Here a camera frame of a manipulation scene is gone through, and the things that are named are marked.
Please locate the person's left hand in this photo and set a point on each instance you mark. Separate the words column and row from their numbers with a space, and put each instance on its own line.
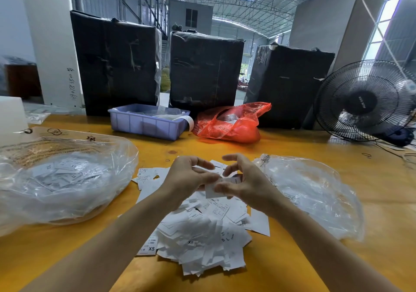
column 185, row 179

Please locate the person's right hand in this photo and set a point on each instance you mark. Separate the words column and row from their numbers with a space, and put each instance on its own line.
column 257, row 186

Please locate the white paper label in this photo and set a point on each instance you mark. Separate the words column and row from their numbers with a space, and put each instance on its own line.
column 221, row 186

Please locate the pile of white labels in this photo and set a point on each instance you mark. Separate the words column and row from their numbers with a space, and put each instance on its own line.
column 208, row 233

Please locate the clear plastic bag black print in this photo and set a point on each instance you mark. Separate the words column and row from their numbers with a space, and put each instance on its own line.
column 322, row 194

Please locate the large clear bag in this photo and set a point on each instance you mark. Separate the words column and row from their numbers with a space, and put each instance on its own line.
column 65, row 181

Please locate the person's left forearm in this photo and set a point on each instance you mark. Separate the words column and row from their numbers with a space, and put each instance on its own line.
column 101, row 253

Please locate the person's right forearm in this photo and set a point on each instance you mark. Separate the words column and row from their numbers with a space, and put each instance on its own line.
column 341, row 253

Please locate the red plastic bag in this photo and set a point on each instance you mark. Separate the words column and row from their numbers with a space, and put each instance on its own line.
column 231, row 123

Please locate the blue plastic bin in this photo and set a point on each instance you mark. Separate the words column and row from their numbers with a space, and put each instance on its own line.
column 142, row 122

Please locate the large black wrapped bale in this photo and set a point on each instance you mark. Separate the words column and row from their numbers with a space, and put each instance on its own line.
column 291, row 86
column 207, row 71
column 116, row 61

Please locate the black table fan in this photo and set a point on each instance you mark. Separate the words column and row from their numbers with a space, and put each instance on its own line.
column 364, row 100

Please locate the grey cabin with window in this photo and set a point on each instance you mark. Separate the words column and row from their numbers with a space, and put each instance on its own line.
column 191, row 17

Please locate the white foam box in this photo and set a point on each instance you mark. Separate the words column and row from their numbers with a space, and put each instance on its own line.
column 12, row 116

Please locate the brown wooden cabinet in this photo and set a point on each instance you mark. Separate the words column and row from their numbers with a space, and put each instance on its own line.
column 23, row 81

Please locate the white pillar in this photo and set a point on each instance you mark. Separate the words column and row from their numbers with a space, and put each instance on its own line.
column 53, row 42

